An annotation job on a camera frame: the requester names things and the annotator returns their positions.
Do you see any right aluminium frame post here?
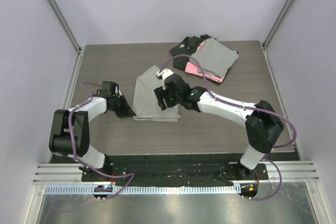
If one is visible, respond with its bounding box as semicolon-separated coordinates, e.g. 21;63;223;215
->
262;0;296;50

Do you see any aluminium front rail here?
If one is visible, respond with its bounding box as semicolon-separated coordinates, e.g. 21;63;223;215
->
33;161;320;185

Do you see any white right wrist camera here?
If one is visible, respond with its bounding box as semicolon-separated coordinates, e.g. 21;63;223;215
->
156;69;174;90

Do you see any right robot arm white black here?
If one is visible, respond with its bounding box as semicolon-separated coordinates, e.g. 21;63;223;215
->
154;69;284;179

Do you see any aluminium frame post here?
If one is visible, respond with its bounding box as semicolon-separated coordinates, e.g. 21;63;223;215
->
262;0;296;50
46;0;81;53

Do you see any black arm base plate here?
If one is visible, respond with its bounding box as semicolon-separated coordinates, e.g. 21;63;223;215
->
81;153;268;187

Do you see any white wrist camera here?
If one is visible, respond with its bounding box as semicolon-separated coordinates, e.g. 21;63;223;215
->
156;69;174;90
114;87;122;97

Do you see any grey cloth napkin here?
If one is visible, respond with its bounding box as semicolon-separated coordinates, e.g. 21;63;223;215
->
132;65;180;122

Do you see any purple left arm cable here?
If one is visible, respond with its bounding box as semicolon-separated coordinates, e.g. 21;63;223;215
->
68;82;135;200

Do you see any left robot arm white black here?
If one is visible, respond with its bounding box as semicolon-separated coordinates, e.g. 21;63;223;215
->
49;81;135;182

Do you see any left aluminium frame post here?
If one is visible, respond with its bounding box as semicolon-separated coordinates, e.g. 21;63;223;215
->
46;0;81;53

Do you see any grey folded shirt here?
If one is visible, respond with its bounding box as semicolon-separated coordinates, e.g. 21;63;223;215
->
190;38;239;78

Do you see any white slotted cable duct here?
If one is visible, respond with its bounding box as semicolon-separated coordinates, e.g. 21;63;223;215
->
45;184;241;195

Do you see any black polo shirt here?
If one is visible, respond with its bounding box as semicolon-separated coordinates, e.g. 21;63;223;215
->
170;34;232;85

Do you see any pink folded shirt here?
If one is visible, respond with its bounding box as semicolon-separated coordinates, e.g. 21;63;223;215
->
185;38;232;83

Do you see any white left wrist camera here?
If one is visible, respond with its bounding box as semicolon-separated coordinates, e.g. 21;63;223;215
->
114;87;122;97

